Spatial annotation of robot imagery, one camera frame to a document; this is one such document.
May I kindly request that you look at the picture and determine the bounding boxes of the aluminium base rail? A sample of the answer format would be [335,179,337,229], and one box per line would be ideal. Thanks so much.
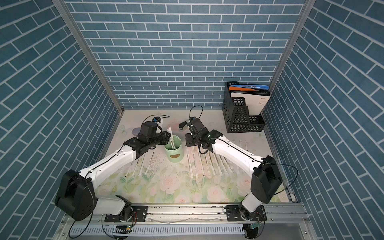
[59,203,310,226]

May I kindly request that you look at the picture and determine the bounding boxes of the black mesh file holder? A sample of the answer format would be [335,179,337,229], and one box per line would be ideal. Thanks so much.
[223,81,266,134]

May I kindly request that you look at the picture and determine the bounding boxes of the eleventh straw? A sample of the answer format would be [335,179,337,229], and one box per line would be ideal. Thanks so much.
[145,152,155,175]

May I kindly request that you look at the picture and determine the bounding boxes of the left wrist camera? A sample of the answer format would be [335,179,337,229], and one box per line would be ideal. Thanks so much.
[152,116,163,134]

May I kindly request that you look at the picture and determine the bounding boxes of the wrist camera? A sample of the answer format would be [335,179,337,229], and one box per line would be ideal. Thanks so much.
[179,120,190,131]
[152,116,163,134]

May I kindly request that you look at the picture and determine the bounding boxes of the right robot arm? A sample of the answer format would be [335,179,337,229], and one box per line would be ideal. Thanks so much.
[186,117,283,214]

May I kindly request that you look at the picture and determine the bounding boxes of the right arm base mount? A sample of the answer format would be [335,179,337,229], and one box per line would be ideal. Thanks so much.
[224,204,267,222]

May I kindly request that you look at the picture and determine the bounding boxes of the blue folder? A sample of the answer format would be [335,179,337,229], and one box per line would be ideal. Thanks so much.
[229,85,269,91]

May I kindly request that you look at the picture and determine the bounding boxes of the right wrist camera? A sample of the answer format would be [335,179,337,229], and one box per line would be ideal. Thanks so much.
[179,120,190,131]

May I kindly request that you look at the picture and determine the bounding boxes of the white vented cable duct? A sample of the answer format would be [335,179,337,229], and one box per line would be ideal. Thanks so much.
[70,224,244,237]

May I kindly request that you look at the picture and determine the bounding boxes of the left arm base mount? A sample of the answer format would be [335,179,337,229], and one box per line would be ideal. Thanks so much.
[104,206,148,223]

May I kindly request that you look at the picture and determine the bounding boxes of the wrapped straws in cup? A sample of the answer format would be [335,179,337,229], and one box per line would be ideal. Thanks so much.
[167,127,176,150]

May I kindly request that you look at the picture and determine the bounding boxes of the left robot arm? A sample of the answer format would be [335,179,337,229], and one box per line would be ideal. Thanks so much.
[55,122,171,222]

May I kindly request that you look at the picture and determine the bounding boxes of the purple fabric glasses case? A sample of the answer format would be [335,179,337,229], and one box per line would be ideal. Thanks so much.
[132,128,141,136]

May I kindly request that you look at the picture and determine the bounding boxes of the thirteenth straw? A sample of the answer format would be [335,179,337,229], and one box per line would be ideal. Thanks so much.
[138,154,146,176]

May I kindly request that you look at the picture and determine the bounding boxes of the green cylindrical cup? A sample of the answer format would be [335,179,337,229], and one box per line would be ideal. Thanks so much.
[164,135,184,163]

